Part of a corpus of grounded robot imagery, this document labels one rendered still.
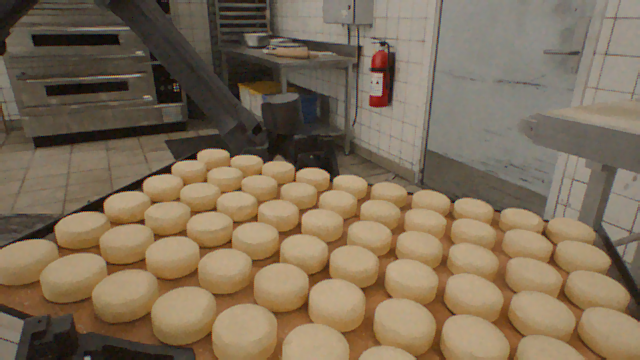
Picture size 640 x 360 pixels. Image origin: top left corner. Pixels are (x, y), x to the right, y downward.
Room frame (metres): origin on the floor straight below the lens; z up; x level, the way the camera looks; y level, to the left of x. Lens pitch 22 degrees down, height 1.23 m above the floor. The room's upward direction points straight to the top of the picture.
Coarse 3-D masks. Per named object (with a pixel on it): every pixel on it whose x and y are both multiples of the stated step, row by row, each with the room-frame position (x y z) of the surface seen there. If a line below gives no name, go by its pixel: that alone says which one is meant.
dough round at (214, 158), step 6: (204, 150) 0.63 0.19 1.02; (210, 150) 0.63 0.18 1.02; (216, 150) 0.63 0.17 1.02; (222, 150) 0.64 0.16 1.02; (198, 156) 0.61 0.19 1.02; (204, 156) 0.60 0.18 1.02; (210, 156) 0.61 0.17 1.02; (216, 156) 0.61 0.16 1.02; (222, 156) 0.61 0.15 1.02; (228, 156) 0.62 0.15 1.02; (204, 162) 0.60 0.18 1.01; (210, 162) 0.59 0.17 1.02; (216, 162) 0.60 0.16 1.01; (222, 162) 0.60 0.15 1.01; (228, 162) 0.61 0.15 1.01; (210, 168) 0.59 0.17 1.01
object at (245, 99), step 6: (240, 84) 4.72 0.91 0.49; (246, 84) 4.76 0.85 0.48; (252, 84) 4.76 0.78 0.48; (258, 84) 4.77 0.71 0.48; (264, 84) 4.77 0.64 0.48; (270, 84) 4.77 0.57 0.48; (276, 84) 4.77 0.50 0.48; (240, 90) 4.76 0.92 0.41; (246, 90) 4.55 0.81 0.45; (240, 96) 4.80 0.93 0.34; (246, 96) 4.58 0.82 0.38; (246, 102) 4.61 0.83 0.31; (246, 108) 4.63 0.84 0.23
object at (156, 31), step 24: (96, 0) 0.72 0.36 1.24; (120, 0) 0.74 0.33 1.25; (144, 0) 0.76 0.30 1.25; (144, 24) 0.75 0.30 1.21; (168, 24) 0.76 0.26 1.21; (168, 48) 0.74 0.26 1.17; (192, 48) 0.77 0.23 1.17; (192, 72) 0.74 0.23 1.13; (192, 96) 0.75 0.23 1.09; (216, 96) 0.74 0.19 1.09; (216, 120) 0.74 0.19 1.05; (240, 120) 0.73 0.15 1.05; (240, 144) 0.73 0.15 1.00; (264, 144) 0.74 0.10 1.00
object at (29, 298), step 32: (224, 192) 0.52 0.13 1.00; (320, 192) 0.54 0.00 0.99; (448, 224) 0.47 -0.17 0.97; (544, 224) 0.49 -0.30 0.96; (384, 256) 0.39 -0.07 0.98; (448, 256) 0.40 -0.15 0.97; (0, 288) 0.30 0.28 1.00; (32, 288) 0.31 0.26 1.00; (160, 288) 0.31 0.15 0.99; (384, 288) 0.33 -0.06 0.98; (96, 320) 0.27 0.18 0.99; (288, 320) 0.28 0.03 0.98; (576, 320) 0.30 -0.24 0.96; (352, 352) 0.25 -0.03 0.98; (512, 352) 0.26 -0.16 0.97
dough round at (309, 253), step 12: (288, 240) 0.38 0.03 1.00; (300, 240) 0.38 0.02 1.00; (312, 240) 0.38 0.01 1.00; (288, 252) 0.35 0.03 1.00; (300, 252) 0.35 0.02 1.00; (312, 252) 0.36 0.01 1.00; (324, 252) 0.36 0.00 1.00; (300, 264) 0.34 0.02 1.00; (312, 264) 0.34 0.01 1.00; (324, 264) 0.36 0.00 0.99
